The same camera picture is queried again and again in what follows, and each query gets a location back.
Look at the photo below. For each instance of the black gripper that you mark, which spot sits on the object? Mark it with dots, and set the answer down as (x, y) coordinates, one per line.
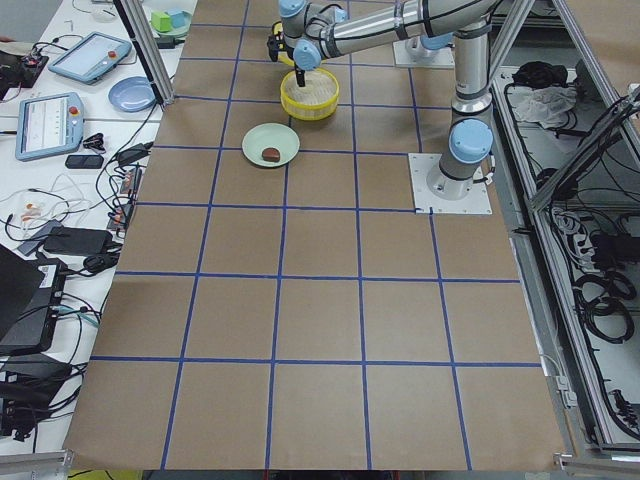
(299, 78)

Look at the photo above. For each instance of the brown bun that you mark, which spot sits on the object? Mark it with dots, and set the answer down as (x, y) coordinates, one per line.
(271, 154)

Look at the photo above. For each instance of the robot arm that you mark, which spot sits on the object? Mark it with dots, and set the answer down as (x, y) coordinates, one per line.
(313, 32)

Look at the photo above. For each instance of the yellow lower steamer layer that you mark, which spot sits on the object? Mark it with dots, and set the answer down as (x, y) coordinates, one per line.
(316, 100)

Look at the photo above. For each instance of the light green plate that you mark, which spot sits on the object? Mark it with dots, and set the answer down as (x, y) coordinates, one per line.
(276, 135)

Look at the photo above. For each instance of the blue foam block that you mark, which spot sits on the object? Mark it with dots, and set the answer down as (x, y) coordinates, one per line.
(177, 18)

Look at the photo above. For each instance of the green bowl with blocks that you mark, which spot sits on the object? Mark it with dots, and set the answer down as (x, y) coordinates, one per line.
(179, 32)

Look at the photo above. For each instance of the green foam block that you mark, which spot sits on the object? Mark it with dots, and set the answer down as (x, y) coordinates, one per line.
(161, 21)

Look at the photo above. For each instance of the blue plate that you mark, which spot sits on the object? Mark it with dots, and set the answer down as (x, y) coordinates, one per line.
(132, 94)

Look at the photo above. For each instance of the black power adapter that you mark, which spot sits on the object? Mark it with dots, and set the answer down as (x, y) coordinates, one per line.
(133, 153)

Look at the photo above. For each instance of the far teach pendant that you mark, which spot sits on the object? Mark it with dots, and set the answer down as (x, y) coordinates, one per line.
(91, 58)

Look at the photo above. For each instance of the teach pendant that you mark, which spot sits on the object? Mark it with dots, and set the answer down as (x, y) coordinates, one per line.
(49, 126)
(91, 58)

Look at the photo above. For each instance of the white crumpled cloth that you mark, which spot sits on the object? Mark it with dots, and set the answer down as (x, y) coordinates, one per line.
(548, 107)

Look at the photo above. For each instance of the near teach pendant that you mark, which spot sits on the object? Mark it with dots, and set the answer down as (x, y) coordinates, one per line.
(49, 126)

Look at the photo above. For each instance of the black power brick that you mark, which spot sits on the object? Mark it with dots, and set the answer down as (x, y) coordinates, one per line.
(76, 241)

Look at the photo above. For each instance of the black laptop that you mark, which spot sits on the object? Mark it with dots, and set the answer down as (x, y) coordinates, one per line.
(31, 291)

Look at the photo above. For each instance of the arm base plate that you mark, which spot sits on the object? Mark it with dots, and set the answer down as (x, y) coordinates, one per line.
(434, 193)
(418, 52)

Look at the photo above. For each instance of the aluminium frame post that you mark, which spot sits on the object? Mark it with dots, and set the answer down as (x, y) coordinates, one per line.
(139, 31)

